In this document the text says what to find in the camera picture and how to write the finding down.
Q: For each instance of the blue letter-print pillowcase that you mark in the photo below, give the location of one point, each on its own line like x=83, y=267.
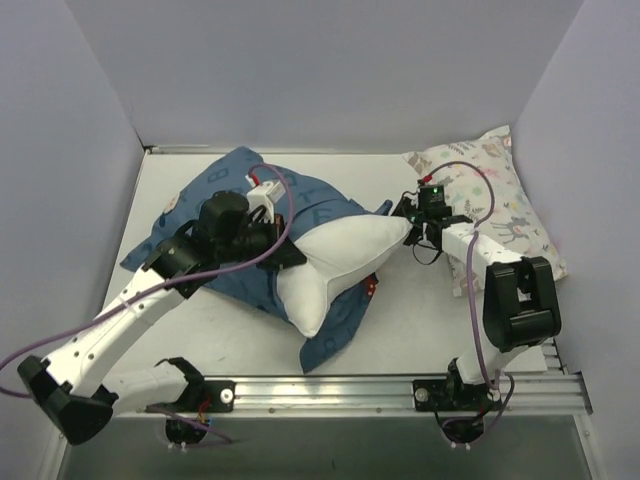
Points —
x=313, y=203

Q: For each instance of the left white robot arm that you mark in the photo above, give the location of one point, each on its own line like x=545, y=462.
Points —
x=74, y=385

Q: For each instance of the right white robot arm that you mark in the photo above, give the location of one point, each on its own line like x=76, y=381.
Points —
x=520, y=308

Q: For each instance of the floral deer-print pillow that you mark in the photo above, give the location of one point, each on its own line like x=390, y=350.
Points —
x=465, y=167

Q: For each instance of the rear aluminium rail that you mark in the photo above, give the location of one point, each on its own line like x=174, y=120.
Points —
x=178, y=149

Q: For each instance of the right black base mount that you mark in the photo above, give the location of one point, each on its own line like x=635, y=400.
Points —
x=430, y=395

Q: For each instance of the front aluminium rail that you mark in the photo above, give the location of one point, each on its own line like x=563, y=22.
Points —
x=393, y=395

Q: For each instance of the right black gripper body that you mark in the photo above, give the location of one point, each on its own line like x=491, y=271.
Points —
x=412, y=210

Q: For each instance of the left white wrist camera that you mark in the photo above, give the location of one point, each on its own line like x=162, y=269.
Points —
x=266, y=194

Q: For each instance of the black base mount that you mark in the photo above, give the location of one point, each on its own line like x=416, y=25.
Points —
x=218, y=397
x=430, y=395

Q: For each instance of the white pillow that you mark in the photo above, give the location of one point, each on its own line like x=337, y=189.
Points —
x=339, y=254

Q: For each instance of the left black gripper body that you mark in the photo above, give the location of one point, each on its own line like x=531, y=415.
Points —
x=286, y=251

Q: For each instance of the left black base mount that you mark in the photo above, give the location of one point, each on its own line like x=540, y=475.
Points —
x=218, y=397

